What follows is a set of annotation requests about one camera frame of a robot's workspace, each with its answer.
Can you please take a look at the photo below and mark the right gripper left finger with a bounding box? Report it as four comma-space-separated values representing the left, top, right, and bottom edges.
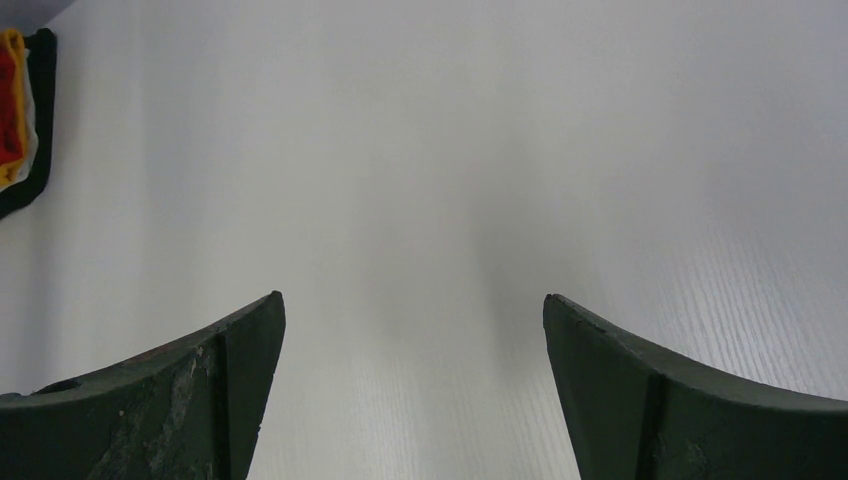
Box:
1, 291, 286, 479

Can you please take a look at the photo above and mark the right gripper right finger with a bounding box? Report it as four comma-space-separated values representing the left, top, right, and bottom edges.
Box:
543, 294, 847, 479

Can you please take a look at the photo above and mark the red folded t-shirt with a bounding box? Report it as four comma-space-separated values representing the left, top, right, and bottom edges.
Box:
1, 46, 26, 170

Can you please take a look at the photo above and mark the black folded t-shirt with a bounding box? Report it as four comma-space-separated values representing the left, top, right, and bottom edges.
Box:
1, 28, 58, 219

